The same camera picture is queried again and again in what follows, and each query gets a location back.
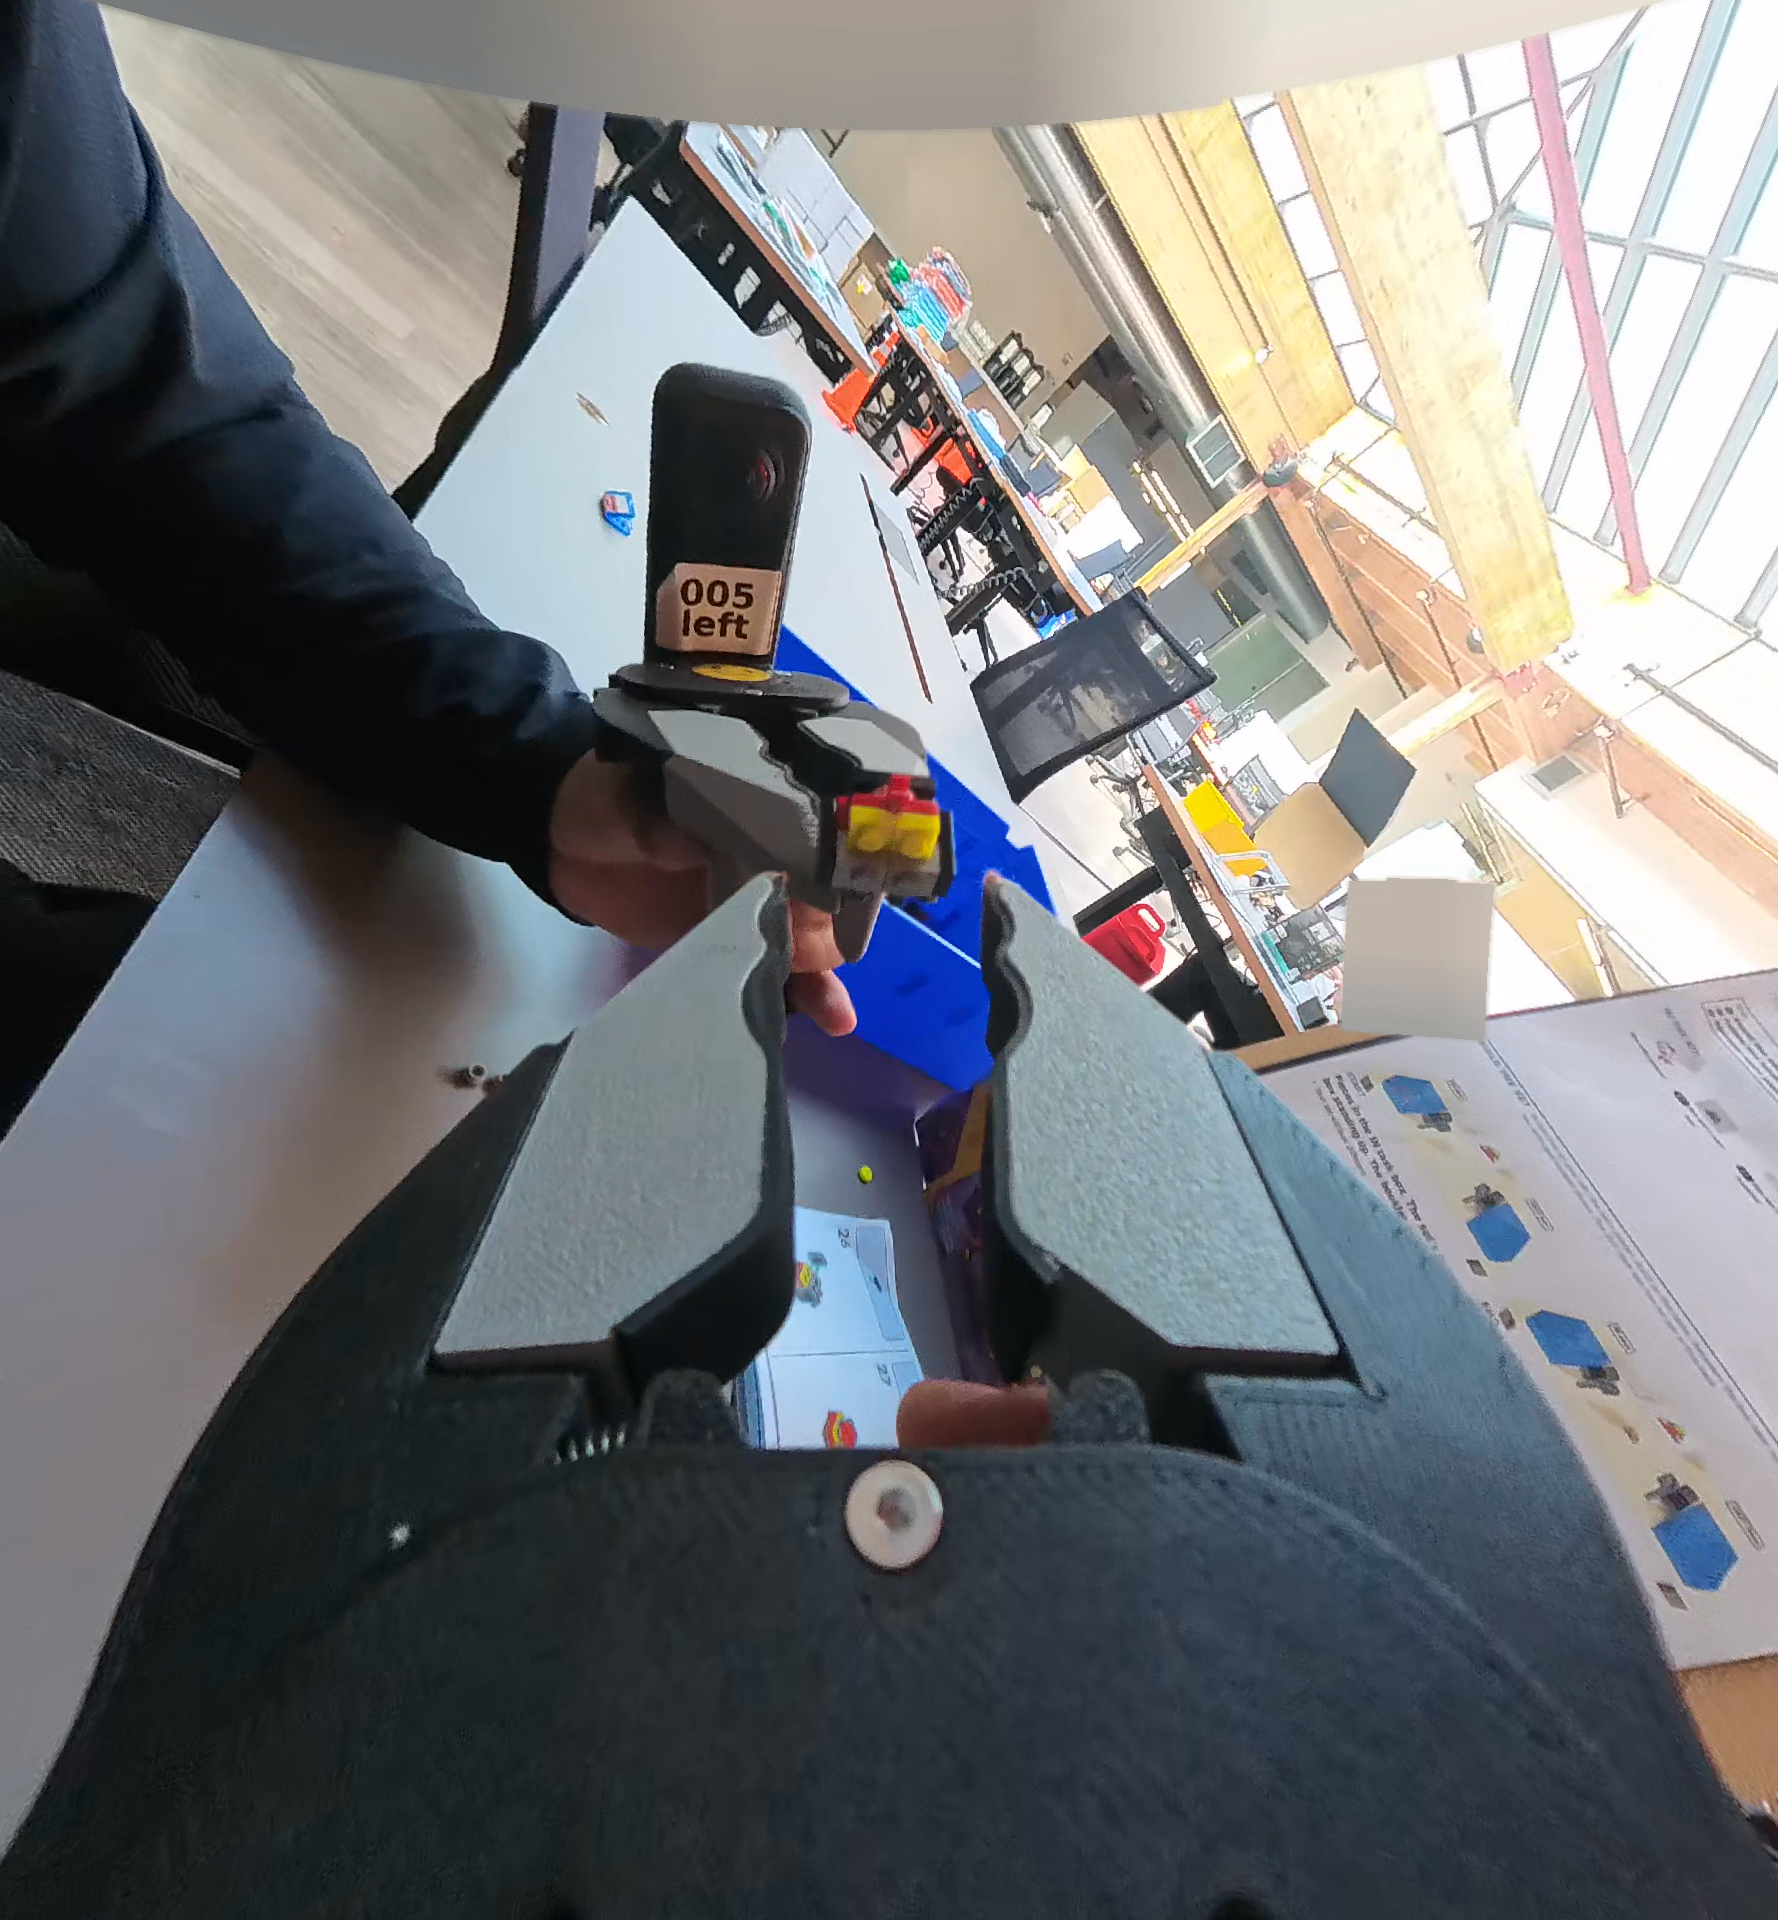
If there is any purple lego set box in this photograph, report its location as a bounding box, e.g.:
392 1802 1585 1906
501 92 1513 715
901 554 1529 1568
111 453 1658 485
915 1083 1010 1383

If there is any person's right hand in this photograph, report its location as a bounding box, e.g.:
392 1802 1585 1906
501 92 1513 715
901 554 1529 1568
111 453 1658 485
897 1374 1056 1452

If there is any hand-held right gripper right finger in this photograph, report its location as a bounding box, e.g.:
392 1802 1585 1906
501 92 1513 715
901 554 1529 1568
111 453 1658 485
973 875 1350 1383

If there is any person's left forearm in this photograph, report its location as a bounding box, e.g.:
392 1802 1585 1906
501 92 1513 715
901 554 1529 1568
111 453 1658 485
0 0 609 912

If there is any person's left hand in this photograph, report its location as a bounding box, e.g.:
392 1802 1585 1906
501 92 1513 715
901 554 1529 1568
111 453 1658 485
544 747 862 1042

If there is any black mesh office chair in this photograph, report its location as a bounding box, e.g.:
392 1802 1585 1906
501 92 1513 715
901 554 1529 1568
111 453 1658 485
971 590 1220 809

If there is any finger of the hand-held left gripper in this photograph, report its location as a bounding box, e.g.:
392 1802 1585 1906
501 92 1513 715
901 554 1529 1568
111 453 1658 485
796 706 931 789
647 706 835 914

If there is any red plastic container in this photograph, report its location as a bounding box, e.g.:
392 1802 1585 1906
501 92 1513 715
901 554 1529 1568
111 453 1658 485
1083 898 1171 986

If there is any blue plastic bin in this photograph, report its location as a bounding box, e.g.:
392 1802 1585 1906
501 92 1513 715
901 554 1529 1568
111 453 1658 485
773 623 1060 1094

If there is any small lego spider body assembly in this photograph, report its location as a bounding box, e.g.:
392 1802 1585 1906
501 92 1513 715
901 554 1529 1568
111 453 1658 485
830 771 960 908

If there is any grey fabric chair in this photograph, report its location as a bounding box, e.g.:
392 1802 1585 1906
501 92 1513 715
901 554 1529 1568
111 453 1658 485
0 479 254 908

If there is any printed instruction sheet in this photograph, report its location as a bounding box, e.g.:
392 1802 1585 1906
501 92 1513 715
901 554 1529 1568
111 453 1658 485
1255 969 1778 1668

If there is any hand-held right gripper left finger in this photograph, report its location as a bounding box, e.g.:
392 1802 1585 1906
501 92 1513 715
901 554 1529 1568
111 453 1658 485
427 875 802 1379

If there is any lego instruction booklet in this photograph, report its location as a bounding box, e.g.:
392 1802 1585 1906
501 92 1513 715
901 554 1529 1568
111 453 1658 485
736 1207 931 1452

